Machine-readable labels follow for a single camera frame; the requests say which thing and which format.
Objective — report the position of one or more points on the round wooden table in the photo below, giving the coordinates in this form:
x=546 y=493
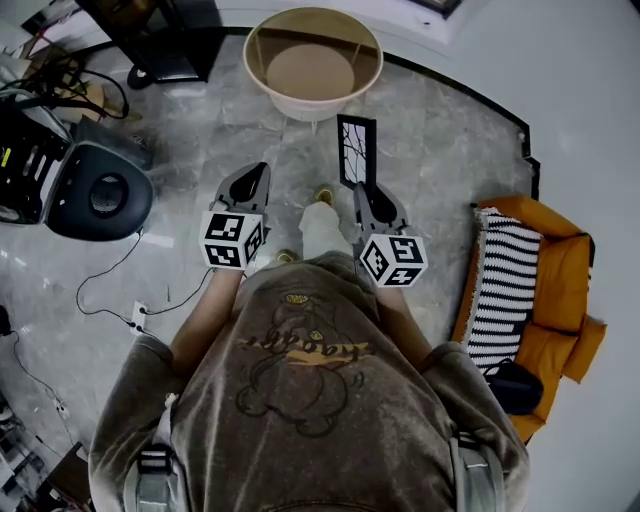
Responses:
x=310 y=75

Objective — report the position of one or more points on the brown wooden stool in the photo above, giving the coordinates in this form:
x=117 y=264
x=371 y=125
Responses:
x=70 y=475

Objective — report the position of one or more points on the person's white trousers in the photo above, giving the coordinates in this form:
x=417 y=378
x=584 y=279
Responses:
x=322 y=230

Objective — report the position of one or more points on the small white plug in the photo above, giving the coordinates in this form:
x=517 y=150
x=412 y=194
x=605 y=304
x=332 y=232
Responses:
x=62 y=409

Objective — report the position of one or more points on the brown printed t-shirt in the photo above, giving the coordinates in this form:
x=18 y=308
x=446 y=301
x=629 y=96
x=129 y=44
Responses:
x=310 y=425

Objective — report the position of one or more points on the person's right yellow shoe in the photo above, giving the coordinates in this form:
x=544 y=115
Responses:
x=325 y=195

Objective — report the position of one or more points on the dark round-grille device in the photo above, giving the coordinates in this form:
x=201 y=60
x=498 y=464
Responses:
x=75 y=200

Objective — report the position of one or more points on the black cabinet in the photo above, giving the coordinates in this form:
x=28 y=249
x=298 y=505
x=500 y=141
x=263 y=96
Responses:
x=170 y=40

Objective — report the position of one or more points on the cluttered storage shelf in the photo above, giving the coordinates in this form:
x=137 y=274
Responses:
x=25 y=465

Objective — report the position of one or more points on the black picture frame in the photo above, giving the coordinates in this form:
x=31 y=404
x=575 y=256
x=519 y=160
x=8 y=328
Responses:
x=356 y=150

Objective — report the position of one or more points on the black equipment rack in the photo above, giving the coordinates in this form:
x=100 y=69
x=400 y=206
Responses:
x=25 y=165

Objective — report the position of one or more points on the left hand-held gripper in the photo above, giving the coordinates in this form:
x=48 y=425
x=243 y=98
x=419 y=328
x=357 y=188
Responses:
x=225 y=235

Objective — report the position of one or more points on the person's right forearm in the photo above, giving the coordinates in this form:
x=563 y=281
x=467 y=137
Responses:
x=400 y=320

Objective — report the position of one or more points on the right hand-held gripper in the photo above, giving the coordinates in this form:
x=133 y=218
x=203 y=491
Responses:
x=395 y=255

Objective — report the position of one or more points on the person's yellow shoe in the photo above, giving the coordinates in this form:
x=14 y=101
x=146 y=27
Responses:
x=325 y=195
x=287 y=256

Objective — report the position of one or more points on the black pouch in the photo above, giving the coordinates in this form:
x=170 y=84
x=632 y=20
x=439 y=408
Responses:
x=515 y=387

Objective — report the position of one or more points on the orange armchair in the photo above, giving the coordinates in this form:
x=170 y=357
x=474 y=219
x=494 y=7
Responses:
x=560 y=270

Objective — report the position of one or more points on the person's left forearm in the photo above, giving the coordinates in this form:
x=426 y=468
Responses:
x=210 y=320

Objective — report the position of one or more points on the white power strip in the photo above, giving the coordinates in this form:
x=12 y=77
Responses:
x=138 y=317

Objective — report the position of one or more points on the person's left yellow shoe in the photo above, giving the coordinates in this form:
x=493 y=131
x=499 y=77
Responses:
x=287 y=256

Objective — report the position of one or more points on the black white striped blanket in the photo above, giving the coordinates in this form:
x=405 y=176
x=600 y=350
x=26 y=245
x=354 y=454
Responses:
x=505 y=280

